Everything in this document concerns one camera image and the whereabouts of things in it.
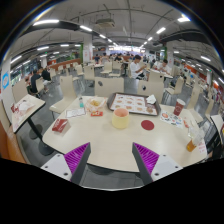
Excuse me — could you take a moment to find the small red sauce packet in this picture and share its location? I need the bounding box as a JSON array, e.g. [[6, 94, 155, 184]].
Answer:
[[91, 111, 103, 116]]

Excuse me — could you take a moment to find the cream yellow plastic cup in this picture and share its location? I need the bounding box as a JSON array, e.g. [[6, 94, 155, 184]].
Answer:
[[112, 108, 129, 129]]

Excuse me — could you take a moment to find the beige chair far centre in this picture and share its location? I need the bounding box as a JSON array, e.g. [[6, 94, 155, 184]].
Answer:
[[95, 77, 124, 97]]

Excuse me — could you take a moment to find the beige chair far left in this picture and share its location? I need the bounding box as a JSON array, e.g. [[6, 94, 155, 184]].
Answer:
[[49, 75, 77, 114]]

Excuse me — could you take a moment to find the crumpled white napkin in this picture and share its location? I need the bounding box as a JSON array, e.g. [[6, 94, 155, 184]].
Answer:
[[146, 95, 156, 104]]

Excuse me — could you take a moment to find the colourful paper placemat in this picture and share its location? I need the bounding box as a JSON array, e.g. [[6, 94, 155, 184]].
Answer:
[[160, 110, 189, 128]]

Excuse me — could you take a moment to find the side table with leaflets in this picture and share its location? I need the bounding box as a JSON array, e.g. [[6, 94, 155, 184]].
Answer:
[[12, 94, 54, 156]]

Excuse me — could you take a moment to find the dark red round coaster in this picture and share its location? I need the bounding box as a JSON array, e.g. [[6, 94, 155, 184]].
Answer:
[[141, 120, 154, 130]]

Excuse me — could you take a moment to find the beige chair far right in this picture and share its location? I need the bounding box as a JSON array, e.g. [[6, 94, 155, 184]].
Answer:
[[137, 71, 164, 103]]

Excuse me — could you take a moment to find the seated person black shirt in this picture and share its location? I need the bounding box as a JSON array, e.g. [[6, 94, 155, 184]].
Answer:
[[30, 69, 43, 98]]

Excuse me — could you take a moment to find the seated person right background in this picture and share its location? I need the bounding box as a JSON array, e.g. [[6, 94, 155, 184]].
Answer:
[[153, 59, 171, 75]]

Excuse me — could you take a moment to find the red cardboard box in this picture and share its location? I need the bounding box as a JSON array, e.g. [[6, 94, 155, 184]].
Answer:
[[52, 119, 68, 133]]

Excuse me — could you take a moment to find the white paper menu sheet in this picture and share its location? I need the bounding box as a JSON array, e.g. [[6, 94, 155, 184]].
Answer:
[[66, 108, 86, 118]]

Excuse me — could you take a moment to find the beige chair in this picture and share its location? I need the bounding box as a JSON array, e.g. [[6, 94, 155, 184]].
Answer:
[[137, 71, 164, 103], [49, 75, 77, 114], [95, 77, 124, 97]]

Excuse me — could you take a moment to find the red paper drink cup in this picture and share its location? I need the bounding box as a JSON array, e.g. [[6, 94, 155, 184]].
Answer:
[[173, 99, 185, 116]]

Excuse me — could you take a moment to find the small clear bottle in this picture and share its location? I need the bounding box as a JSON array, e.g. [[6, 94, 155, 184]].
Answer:
[[78, 96, 84, 108]]

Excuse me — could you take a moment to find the brown food tray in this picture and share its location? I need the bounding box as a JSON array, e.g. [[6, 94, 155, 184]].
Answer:
[[107, 92, 161, 116]]

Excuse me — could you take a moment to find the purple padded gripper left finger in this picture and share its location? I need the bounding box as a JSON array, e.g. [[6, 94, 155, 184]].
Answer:
[[42, 143, 91, 185]]

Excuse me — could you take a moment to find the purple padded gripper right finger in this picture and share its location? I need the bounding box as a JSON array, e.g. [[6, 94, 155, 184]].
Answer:
[[132, 143, 182, 185]]

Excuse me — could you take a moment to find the man in white shirt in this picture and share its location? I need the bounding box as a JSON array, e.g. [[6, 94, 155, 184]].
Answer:
[[130, 55, 146, 80]]

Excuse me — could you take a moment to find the clear cup orange drink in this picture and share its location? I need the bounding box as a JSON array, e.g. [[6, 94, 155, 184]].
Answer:
[[186, 130, 204, 152]]

